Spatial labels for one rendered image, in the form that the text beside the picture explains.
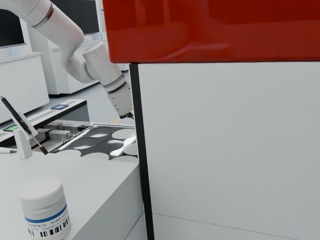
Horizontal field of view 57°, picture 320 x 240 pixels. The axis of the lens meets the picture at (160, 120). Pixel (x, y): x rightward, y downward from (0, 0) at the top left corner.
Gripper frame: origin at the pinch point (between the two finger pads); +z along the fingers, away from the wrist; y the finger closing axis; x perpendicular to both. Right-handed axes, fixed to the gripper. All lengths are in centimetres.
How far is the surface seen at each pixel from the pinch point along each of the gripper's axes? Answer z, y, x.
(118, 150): -0.2, 11.7, 14.0
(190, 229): 14.9, 5.5, 46.7
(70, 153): -6.7, 25.8, 8.4
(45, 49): -19, 54, -459
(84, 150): -4.8, 21.6, 8.7
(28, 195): -23, 24, 59
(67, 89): 58, 62, -449
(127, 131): 2.5, 5.8, -2.2
